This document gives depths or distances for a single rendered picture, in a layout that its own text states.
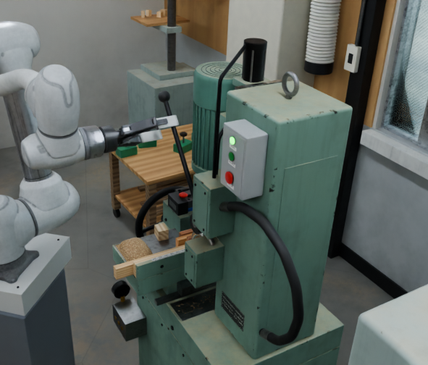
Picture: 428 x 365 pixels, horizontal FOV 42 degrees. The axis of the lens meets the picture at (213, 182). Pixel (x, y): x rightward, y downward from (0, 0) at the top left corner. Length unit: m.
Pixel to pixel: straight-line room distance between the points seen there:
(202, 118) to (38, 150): 0.45
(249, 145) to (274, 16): 1.90
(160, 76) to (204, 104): 2.43
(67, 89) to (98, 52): 3.32
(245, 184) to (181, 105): 2.74
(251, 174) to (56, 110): 0.50
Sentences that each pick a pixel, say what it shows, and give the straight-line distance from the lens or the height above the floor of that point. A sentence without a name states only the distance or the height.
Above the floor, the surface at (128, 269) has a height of 0.92.
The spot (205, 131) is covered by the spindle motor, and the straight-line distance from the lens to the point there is 1.58.
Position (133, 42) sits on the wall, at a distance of 4.82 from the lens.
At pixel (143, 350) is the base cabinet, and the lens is 2.17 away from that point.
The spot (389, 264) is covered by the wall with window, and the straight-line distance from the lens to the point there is 3.20.
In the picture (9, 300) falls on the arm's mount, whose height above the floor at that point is 0.66.
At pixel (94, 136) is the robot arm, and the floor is 1.35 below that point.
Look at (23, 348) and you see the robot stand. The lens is 2.21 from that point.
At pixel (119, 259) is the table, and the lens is 1.83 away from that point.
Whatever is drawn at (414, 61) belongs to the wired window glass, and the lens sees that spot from 2.90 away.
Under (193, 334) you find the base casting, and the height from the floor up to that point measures 0.80.
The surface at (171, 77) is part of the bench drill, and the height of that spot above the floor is 0.72.
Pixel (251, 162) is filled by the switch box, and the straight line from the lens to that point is 1.25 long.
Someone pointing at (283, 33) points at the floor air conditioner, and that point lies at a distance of 3.06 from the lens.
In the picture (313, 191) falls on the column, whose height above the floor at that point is 1.32.
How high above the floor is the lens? 1.98
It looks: 29 degrees down
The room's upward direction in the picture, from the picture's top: 3 degrees clockwise
